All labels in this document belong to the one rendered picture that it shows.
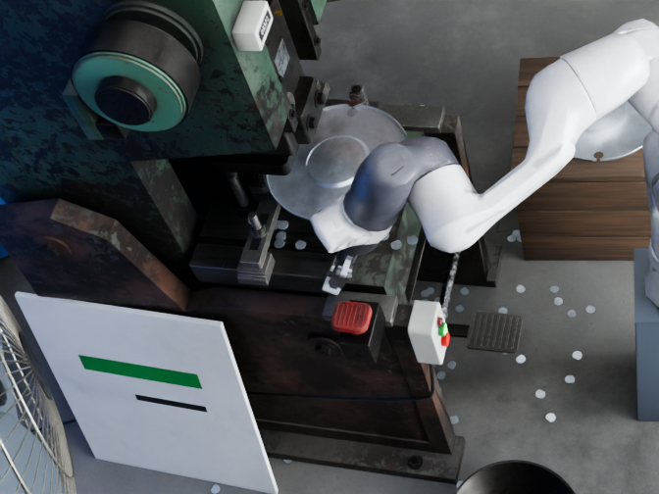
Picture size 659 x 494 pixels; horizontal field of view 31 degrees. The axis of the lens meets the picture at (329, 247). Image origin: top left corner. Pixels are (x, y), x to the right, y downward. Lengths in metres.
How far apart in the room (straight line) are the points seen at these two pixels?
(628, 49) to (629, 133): 1.03
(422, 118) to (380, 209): 0.82
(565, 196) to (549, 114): 1.05
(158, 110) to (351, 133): 0.65
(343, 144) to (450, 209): 0.63
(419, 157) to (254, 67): 0.33
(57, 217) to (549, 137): 1.00
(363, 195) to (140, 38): 0.40
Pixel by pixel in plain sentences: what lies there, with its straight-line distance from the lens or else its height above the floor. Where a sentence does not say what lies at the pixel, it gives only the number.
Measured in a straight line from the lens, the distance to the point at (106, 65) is 1.75.
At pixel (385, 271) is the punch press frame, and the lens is 2.31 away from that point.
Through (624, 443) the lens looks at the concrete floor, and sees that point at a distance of 2.79.
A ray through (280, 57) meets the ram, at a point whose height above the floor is 1.07.
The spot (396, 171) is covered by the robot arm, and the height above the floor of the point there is 1.22.
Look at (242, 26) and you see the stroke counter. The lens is 1.81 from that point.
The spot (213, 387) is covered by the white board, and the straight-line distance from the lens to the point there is 2.59.
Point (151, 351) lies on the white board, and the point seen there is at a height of 0.47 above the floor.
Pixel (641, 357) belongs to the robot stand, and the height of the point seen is 0.31.
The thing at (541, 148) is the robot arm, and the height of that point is 1.17.
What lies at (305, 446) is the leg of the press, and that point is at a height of 0.03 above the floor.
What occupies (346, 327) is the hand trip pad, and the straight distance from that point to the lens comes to 2.12.
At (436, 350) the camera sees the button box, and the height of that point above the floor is 0.56.
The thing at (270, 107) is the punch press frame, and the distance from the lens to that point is 1.96.
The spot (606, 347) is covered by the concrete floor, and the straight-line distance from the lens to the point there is 2.91.
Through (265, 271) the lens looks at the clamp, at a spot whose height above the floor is 0.73.
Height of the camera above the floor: 2.54
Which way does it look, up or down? 53 degrees down
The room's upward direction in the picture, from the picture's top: 22 degrees counter-clockwise
